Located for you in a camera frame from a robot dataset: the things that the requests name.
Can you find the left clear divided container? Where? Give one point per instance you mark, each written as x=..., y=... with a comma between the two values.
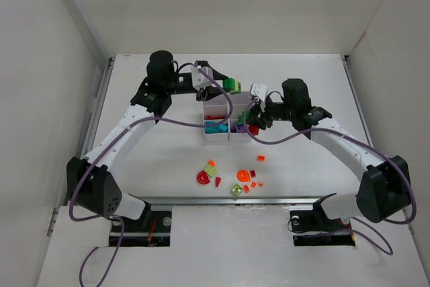
x=213, y=112

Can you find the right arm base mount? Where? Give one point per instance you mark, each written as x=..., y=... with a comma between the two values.
x=312, y=228

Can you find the light green curved lego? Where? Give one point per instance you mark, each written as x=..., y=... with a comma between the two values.
x=210, y=170

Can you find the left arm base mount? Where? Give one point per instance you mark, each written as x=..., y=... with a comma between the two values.
x=153, y=231

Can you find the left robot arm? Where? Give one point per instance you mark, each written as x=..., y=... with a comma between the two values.
x=90, y=179

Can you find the light green square lego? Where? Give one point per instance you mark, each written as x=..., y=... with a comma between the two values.
x=236, y=189

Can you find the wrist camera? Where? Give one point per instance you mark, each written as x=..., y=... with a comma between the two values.
x=259, y=91
x=199, y=77

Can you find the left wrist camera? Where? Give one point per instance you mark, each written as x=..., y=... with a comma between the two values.
x=199, y=77

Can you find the teal curved lego brick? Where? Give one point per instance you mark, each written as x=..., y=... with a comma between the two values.
x=212, y=127

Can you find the green duplo brick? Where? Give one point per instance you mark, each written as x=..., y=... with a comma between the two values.
x=231, y=86

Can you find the green and red duplo stack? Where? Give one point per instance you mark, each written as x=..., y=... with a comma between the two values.
x=246, y=121

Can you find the clear divided container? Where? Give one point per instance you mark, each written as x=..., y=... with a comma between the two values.
x=239, y=103
x=213, y=112

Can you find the right clear divided container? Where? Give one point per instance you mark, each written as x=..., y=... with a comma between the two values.
x=239, y=103

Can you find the metal table rail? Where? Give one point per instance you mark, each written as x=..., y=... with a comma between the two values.
x=243, y=201

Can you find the orange round lego piece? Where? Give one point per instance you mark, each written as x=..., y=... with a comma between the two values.
x=243, y=176

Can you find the purple lego brick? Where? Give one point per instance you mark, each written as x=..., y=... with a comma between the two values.
x=238, y=128

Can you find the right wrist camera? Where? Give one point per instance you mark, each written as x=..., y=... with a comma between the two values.
x=259, y=91

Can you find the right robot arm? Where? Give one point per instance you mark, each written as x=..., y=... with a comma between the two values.
x=384, y=182

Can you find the red horseshoe lego piece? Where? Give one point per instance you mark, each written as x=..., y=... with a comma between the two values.
x=203, y=178

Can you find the teal square lego brick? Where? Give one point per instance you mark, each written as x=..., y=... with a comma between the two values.
x=222, y=128

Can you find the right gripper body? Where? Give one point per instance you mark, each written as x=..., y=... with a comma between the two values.
x=262, y=117

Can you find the red arch duplo brick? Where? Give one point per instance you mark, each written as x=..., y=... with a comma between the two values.
x=214, y=117

